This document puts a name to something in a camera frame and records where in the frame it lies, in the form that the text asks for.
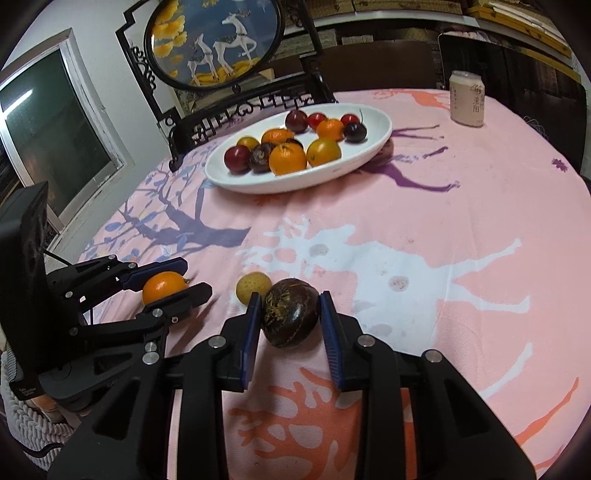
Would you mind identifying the white framed window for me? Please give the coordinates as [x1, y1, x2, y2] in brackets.
[0, 28, 134, 232]

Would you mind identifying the dark brown chair back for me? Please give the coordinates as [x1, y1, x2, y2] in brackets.
[272, 39, 439, 90]

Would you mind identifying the beige drink can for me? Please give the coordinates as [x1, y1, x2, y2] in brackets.
[449, 70, 485, 127]

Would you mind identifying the dark wrinkled passion fruit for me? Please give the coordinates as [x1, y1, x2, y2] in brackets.
[249, 143, 277, 174]

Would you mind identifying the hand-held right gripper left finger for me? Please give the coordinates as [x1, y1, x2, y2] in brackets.
[46, 293, 264, 480]

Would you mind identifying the yellow-orange orange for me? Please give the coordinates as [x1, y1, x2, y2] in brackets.
[306, 137, 342, 168]

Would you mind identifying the dark brown passion fruit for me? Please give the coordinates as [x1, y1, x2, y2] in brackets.
[261, 278, 321, 349]

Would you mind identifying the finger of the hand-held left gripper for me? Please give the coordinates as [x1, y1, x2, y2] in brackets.
[81, 283, 213, 365]
[46, 255, 189, 324]

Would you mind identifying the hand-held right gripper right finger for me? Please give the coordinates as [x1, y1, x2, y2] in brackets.
[318, 292, 539, 480]

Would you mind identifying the stack of cardboard boxes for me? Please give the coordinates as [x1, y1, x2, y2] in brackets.
[277, 0, 578, 61]

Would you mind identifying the small pale yellow fruit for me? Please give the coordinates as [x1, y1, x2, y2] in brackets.
[236, 272, 272, 305]

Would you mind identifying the round deer screen black frame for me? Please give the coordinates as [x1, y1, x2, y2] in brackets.
[115, 0, 338, 172]

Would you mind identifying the person's left forearm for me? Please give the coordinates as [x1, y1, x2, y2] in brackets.
[0, 351, 79, 469]

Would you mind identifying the white oval plate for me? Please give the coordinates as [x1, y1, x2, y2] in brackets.
[204, 104, 393, 193]

